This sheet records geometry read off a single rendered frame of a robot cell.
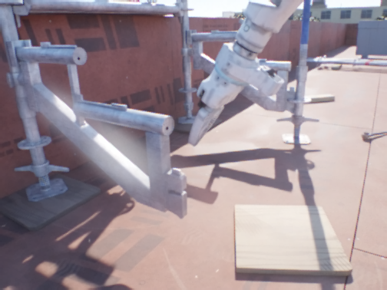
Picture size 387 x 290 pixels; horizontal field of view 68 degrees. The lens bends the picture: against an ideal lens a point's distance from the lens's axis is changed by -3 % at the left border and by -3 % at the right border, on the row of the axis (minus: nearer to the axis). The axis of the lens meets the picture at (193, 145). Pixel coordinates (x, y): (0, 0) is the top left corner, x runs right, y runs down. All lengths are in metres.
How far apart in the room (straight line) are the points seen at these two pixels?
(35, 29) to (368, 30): 5.80
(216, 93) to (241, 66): 0.07
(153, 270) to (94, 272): 0.16
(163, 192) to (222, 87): 0.35
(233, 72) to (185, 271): 0.55
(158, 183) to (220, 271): 0.29
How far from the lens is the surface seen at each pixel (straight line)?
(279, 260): 0.88
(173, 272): 0.86
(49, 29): 1.43
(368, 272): 0.95
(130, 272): 0.88
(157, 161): 0.77
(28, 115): 1.23
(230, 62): 0.56
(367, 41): 6.44
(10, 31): 1.20
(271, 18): 0.55
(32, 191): 1.36
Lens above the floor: 0.61
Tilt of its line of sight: 21 degrees down
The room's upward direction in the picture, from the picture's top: 2 degrees counter-clockwise
